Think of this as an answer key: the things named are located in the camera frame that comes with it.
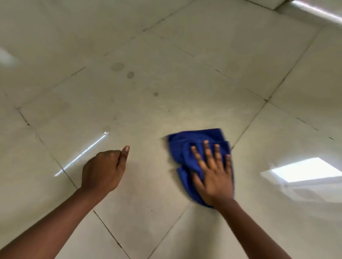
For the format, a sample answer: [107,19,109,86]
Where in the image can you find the person's right hand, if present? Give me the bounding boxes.
[190,140,236,208]

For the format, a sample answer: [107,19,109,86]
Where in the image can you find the person's left hand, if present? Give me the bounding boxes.
[81,145,131,197]

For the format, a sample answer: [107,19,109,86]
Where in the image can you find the blue cleaning cloth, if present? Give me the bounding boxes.
[167,128,235,208]

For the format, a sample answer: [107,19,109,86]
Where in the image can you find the person's right forearm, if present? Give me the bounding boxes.
[213,198,292,259]

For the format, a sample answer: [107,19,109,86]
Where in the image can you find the person's left forearm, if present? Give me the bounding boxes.
[0,186,108,259]

